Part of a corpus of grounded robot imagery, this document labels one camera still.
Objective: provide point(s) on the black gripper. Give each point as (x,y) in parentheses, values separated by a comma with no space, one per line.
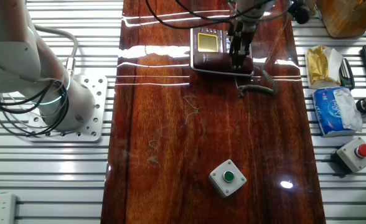
(242,34)

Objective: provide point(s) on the dark red telephone handset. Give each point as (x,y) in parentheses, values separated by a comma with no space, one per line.
(214,62)

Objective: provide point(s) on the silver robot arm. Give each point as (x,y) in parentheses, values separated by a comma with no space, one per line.
(15,56)

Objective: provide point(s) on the dark red telephone base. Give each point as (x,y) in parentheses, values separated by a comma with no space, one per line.
(208,42)

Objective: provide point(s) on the gold tissue pack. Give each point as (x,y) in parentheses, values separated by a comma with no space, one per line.
(318,65)

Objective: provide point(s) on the glossy red-brown wooden board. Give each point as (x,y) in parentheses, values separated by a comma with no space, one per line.
(201,140)

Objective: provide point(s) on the blue tissue pack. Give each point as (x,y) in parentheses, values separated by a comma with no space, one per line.
(329,112)

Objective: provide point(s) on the dark green comb-like item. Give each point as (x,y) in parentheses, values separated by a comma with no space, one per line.
(347,74)

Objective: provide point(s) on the brown cardboard box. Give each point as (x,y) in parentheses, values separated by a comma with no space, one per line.
(348,18)

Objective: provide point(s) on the grey green-button box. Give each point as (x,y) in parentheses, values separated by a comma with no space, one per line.
(227,177)

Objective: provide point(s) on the grey red-button emergency stop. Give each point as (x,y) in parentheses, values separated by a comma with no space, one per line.
(354,154)

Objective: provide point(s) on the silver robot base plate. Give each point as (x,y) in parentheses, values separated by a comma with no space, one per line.
(92,93)

